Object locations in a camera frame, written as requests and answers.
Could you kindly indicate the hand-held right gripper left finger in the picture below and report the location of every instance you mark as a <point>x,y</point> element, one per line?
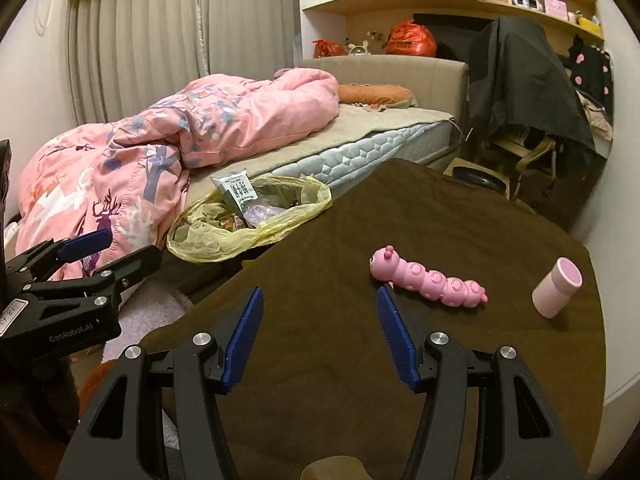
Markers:
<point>242,340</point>

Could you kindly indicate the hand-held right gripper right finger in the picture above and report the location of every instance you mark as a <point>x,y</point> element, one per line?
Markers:
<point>397,340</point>

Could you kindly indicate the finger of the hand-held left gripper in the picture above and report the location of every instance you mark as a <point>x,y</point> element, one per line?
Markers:
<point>135,267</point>
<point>87,245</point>

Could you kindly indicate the brown patterned snack wrapper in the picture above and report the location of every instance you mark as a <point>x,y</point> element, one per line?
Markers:
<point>232,223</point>

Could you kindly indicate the green white snack wrapper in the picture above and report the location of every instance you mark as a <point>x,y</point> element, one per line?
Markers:
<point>235,190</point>

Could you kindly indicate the pink printed snack packet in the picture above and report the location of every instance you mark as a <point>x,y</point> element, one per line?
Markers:
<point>262,212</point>

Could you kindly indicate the yellow plastic bag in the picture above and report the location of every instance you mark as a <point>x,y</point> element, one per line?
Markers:
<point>290,215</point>

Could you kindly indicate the white fluffy rug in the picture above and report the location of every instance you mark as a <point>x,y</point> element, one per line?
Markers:
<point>150,320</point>

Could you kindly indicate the pink caterpillar toy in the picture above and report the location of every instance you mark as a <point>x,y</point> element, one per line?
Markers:
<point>430,282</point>

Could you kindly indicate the orange fuzzy cloth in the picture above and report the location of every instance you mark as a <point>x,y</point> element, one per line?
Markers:
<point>97,382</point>

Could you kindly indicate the pink printed blanket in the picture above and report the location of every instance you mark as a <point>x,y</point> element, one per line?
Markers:
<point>175,130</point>

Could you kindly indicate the pink plastic cup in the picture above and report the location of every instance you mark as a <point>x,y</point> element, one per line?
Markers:
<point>555,287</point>

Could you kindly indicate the small beige stool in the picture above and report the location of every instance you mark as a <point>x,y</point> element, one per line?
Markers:
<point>480,177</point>

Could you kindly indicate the grey quilted mattress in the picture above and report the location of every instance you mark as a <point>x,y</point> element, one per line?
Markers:
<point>380,152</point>

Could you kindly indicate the beige bed sheet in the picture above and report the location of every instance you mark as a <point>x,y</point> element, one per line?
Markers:
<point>380,122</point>

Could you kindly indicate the grey pleated curtains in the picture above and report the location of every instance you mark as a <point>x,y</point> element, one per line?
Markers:
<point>175,35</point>

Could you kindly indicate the beige office chair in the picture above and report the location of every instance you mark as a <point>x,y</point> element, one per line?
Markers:
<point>535,155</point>

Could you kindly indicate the orange pillow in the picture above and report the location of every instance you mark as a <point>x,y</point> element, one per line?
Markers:
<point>375,94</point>

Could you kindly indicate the beige bed headboard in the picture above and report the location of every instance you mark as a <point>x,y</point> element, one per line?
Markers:
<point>390,70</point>

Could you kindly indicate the black cloth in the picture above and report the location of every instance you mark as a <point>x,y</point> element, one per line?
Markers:
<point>525,80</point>

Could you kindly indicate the small red plastic bag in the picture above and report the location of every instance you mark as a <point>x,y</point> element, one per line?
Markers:
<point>329,50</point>

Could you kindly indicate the white rabbit figurine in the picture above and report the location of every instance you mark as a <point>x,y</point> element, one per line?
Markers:
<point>358,48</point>

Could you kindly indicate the beige cloth pile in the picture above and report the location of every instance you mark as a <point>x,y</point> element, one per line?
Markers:
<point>597,117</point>

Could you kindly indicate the large red plastic bag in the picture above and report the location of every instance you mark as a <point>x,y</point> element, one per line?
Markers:
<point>411,40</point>

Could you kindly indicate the dried flower decoration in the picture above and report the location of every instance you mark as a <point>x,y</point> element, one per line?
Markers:
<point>377,36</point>

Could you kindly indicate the black garment with pink hearts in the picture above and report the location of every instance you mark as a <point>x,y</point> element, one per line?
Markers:
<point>592,67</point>

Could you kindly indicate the white gadget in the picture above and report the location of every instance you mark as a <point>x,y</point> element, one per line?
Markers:
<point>528,1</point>

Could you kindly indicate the pink box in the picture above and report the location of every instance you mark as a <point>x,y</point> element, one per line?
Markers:
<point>556,7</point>

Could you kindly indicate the yellow toy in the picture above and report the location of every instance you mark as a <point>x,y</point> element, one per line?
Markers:
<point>588,20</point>

